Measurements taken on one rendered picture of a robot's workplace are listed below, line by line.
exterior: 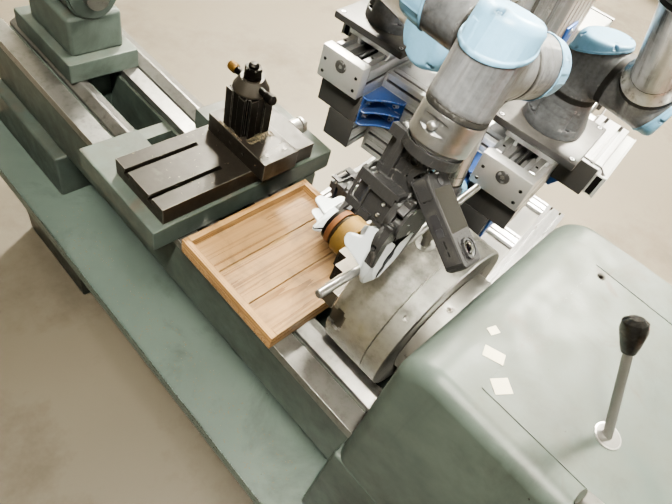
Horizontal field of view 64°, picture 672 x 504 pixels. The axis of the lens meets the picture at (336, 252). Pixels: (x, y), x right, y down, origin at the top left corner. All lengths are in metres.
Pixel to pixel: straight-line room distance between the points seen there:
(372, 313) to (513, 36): 0.47
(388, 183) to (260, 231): 0.67
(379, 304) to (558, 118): 0.70
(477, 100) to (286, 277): 0.73
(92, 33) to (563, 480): 1.46
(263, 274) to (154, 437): 0.92
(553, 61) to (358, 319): 0.46
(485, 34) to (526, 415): 0.45
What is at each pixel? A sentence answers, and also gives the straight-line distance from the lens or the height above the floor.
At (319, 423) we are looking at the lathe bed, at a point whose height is 0.78.
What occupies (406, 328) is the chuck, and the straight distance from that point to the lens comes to 0.84.
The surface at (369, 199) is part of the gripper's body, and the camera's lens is 0.65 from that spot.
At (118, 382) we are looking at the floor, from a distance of 2.04.
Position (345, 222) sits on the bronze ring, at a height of 1.12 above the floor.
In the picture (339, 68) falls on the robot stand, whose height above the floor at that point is 1.08.
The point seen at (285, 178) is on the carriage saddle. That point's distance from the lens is 1.37.
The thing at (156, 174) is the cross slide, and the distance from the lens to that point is 1.24.
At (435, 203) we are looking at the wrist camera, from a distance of 0.60.
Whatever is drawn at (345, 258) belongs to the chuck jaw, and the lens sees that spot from 0.97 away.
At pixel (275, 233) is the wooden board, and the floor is 0.89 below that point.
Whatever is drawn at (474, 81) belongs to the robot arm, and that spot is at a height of 1.58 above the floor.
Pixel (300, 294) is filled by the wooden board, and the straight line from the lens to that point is 1.17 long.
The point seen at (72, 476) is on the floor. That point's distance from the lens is 1.95.
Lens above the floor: 1.84
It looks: 49 degrees down
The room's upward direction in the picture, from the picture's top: 20 degrees clockwise
